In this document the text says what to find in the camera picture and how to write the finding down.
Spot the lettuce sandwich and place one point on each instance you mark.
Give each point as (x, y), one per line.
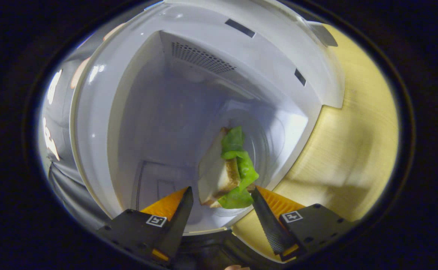
(218, 172)

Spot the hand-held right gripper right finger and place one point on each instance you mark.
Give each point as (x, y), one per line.
(269, 221)

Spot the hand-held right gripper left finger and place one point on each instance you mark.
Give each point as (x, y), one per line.
(175, 221)

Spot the white microwave oven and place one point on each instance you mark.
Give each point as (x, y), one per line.
(155, 123)

